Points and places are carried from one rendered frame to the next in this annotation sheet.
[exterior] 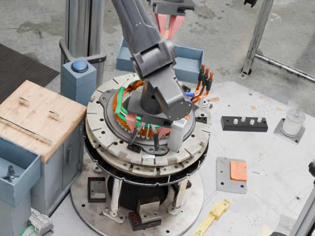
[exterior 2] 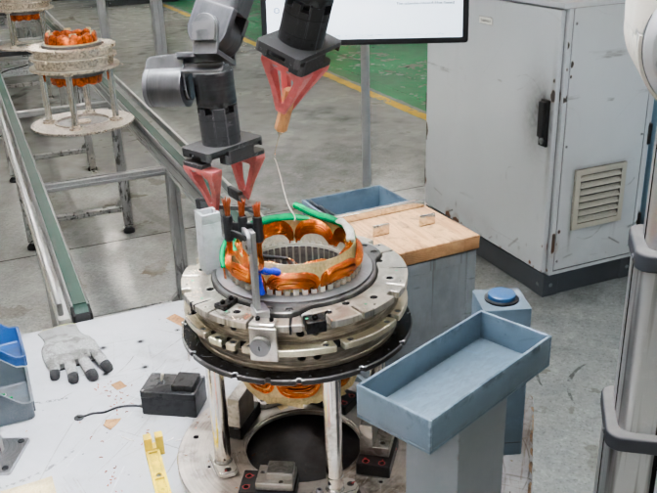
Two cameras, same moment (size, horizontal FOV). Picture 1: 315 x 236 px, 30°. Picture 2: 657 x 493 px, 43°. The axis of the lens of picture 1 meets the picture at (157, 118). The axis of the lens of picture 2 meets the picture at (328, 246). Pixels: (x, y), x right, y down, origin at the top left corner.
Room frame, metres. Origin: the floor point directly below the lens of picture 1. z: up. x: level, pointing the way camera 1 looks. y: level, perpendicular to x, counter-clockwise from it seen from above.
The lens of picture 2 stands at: (1.85, -0.69, 1.58)
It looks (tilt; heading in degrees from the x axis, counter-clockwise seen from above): 23 degrees down; 136
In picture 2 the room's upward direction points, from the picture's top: 2 degrees counter-clockwise
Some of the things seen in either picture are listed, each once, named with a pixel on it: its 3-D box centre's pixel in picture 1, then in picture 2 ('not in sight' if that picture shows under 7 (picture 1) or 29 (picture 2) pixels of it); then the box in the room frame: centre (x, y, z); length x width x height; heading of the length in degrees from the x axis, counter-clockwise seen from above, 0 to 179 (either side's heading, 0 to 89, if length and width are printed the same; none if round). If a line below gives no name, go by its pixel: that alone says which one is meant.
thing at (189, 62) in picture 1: (155, 89); (455, 456); (1.34, 0.02, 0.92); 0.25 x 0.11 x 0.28; 90
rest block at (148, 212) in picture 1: (149, 210); (234, 402); (0.95, -0.02, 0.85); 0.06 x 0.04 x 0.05; 117
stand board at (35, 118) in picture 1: (35, 119); (398, 233); (1.01, 0.30, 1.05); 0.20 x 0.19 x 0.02; 161
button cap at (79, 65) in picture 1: (79, 65); (502, 294); (1.26, 0.24, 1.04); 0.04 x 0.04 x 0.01
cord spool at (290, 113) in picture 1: (293, 122); not in sight; (1.41, -0.44, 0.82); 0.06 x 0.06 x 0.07
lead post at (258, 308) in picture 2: (202, 89); (257, 273); (1.12, -0.10, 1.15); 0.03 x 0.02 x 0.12; 157
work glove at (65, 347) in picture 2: not in sight; (73, 348); (0.50, -0.07, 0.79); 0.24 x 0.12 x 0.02; 158
